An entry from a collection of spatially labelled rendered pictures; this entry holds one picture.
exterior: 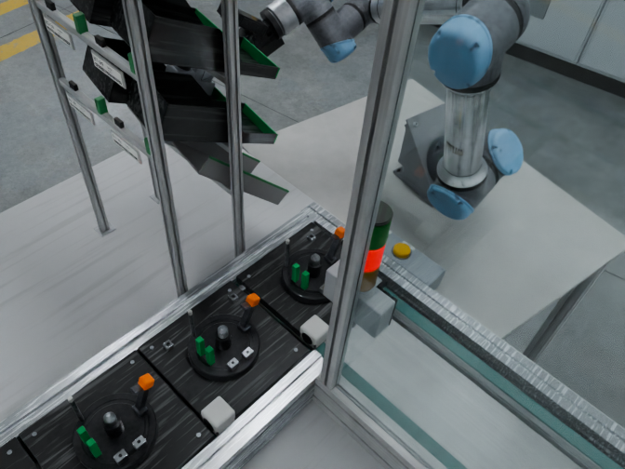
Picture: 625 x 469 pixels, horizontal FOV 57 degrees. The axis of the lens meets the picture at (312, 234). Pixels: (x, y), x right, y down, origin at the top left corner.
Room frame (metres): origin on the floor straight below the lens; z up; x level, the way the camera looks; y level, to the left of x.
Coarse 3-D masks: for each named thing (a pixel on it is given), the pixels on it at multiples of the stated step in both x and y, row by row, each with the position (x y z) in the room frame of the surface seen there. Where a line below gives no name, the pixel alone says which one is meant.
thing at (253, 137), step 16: (160, 80) 0.92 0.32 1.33; (176, 80) 0.94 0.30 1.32; (192, 80) 0.96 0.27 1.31; (128, 96) 0.88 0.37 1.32; (160, 96) 0.82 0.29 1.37; (176, 96) 0.94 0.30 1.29; (192, 96) 0.96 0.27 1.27; (208, 96) 0.99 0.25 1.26; (160, 112) 0.80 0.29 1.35; (176, 112) 0.81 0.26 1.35; (192, 112) 0.83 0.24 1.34; (208, 112) 0.85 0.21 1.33; (224, 112) 0.87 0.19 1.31; (176, 128) 0.80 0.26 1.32; (192, 128) 0.82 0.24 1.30; (208, 128) 0.85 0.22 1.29; (224, 128) 0.87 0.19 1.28; (256, 128) 0.98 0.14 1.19; (272, 128) 0.97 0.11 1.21
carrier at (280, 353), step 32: (224, 288) 0.71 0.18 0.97; (192, 320) 0.57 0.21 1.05; (224, 320) 0.62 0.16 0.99; (256, 320) 0.64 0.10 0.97; (160, 352) 0.54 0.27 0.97; (192, 352) 0.54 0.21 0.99; (224, 352) 0.55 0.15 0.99; (256, 352) 0.55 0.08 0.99; (288, 352) 0.57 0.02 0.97; (192, 384) 0.48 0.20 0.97; (224, 384) 0.49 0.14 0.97; (256, 384) 0.50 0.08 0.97; (224, 416) 0.42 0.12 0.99
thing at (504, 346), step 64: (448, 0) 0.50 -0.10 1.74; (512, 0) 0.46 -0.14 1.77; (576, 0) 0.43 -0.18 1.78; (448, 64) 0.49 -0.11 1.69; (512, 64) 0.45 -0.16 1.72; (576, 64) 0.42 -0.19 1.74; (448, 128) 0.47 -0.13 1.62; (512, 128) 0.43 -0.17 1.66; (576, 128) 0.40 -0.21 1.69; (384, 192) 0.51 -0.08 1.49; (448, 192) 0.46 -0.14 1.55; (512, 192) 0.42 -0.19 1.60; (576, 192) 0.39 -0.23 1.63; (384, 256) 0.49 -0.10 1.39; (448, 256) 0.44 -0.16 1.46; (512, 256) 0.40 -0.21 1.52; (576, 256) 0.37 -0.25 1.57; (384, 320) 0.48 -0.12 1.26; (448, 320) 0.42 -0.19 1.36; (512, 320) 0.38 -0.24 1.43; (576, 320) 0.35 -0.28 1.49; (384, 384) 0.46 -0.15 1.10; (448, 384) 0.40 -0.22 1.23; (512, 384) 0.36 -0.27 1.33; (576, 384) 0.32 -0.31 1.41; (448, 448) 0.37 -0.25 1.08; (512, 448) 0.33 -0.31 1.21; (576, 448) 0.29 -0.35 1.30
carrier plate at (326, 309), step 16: (304, 240) 0.87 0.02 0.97; (320, 240) 0.87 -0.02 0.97; (272, 256) 0.81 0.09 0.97; (288, 256) 0.82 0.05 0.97; (336, 256) 0.83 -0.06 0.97; (256, 272) 0.76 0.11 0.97; (272, 272) 0.77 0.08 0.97; (256, 288) 0.72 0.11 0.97; (272, 288) 0.72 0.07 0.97; (272, 304) 0.68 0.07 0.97; (288, 304) 0.69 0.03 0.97; (304, 304) 0.69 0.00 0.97; (320, 304) 0.69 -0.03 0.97; (288, 320) 0.65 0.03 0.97; (304, 320) 0.65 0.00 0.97
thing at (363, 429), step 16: (320, 352) 0.59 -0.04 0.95; (320, 384) 0.52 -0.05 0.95; (320, 400) 0.52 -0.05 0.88; (336, 400) 0.49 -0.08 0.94; (336, 416) 0.49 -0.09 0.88; (352, 416) 0.47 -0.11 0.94; (352, 432) 0.46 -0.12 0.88; (368, 432) 0.44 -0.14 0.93; (384, 432) 0.44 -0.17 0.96; (368, 448) 0.43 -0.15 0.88; (384, 448) 0.42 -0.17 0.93; (400, 448) 0.41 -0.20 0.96; (384, 464) 0.41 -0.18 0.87; (400, 464) 0.39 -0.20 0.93; (416, 464) 0.38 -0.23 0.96
